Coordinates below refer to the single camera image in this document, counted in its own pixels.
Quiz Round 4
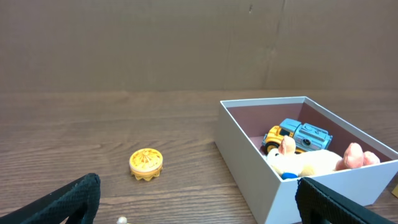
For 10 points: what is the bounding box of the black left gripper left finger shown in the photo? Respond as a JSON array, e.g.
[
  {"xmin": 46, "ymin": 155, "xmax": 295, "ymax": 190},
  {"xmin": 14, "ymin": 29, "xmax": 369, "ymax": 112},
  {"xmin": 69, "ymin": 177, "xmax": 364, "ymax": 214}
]
[{"xmin": 1, "ymin": 173, "xmax": 101, "ymax": 224}]

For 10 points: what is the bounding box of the yellow round ridged toy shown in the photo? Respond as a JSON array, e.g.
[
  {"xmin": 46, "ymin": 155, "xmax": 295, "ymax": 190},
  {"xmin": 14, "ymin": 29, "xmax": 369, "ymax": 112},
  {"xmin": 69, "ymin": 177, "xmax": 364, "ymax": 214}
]
[{"xmin": 129, "ymin": 148, "xmax": 164, "ymax": 181}]

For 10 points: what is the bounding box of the cream plush animal toy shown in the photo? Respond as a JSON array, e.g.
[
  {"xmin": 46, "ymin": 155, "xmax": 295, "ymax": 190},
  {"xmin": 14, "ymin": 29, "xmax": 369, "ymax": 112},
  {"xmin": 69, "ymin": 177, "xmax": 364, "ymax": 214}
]
[{"xmin": 266, "ymin": 136, "xmax": 381, "ymax": 179}]

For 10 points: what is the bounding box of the small wooden rattle drum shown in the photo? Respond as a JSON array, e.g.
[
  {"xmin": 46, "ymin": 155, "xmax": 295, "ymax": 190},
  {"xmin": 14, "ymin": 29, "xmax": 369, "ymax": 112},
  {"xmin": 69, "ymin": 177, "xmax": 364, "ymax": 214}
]
[{"xmin": 116, "ymin": 217, "xmax": 128, "ymax": 224}]

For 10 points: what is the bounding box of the white square cardboard box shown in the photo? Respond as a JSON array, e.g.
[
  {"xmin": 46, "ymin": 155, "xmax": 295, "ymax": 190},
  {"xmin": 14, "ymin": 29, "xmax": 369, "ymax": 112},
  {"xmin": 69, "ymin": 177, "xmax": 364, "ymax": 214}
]
[{"xmin": 215, "ymin": 96, "xmax": 397, "ymax": 223}]

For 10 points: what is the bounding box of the yellow and grey toy truck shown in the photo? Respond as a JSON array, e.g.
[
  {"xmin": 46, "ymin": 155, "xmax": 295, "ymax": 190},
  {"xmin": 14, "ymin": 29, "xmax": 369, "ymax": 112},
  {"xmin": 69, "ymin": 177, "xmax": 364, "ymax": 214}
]
[{"xmin": 262, "ymin": 118, "xmax": 333, "ymax": 154}]

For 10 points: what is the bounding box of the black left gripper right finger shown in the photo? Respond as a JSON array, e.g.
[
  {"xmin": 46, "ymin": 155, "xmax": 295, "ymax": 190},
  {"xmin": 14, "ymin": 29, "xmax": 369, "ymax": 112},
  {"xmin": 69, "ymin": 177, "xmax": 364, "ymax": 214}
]
[{"xmin": 295, "ymin": 177, "xmax": 394, "ymax": 224}]

